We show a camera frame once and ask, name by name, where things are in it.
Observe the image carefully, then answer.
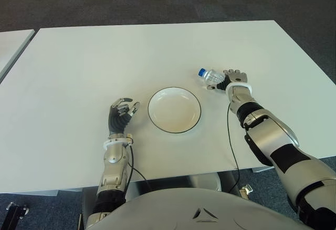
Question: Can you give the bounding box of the black metal stand foot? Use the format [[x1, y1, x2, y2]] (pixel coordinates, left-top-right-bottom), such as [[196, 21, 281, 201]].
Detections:
[[0, 202, 29, 230]]

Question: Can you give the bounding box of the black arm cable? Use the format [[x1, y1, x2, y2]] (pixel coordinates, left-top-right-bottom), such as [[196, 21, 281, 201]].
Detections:
[[125, 145, 153, 191], [226, 102, 241, 193]]

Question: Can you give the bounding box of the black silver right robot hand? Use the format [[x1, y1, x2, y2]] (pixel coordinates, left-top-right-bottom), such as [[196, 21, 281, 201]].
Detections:
[[206, 69, 249, 92]]

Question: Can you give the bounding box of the white robot waist housing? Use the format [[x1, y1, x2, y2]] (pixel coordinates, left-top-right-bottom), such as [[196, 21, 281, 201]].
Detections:
[[183, 173, 221, 191]]

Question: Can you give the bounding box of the white neighbouring table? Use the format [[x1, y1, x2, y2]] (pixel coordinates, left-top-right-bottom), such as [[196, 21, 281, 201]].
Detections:
[[0, 29, 36, 83]]

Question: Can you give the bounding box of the white plate with black rim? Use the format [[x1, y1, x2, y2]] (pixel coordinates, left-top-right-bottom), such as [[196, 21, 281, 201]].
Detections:
[[147, 87, 202, 135]]

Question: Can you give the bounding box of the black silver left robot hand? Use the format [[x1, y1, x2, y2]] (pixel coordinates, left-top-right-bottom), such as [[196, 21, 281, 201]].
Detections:
[[108, 97, 141, 136]]

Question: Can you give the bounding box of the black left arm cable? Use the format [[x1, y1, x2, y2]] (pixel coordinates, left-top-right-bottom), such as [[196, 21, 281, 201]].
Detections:
[[125, 145, 153, 191]]

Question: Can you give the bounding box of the grey robot torso shell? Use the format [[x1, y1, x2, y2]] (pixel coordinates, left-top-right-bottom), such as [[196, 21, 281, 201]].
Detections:
[[89, 187, 316, 230]]

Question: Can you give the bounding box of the small metal bracket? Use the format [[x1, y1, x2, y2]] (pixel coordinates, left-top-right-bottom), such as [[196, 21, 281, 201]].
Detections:
[[240, 184, 253, 199]]

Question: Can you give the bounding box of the clear water bottle blue cap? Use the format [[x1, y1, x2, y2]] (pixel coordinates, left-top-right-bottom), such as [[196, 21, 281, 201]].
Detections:
[[197, 68, 226, 87]]

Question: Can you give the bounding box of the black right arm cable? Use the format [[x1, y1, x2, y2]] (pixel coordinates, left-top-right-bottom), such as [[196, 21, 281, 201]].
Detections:
[[226, 102, 241, 193]]

